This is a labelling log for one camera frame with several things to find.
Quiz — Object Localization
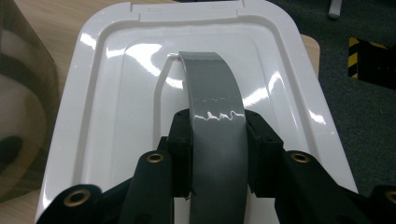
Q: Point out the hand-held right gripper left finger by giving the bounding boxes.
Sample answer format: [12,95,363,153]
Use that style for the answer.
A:
[165,108,194,200]

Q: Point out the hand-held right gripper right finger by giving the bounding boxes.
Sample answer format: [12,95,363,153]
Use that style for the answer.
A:
[244,108,285,199]

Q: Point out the white plastic container lid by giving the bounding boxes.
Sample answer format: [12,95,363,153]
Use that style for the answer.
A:
[35,0,359,224]

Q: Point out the translucent brown plastic container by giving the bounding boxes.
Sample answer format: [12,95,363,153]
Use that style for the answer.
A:
[0,0,61,203]

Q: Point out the black block with hazard stripes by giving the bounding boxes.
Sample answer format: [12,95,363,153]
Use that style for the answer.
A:
[347,36,396,91]

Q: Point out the grey metal stand leg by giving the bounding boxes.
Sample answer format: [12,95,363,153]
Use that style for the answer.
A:
[328,0,344,21]

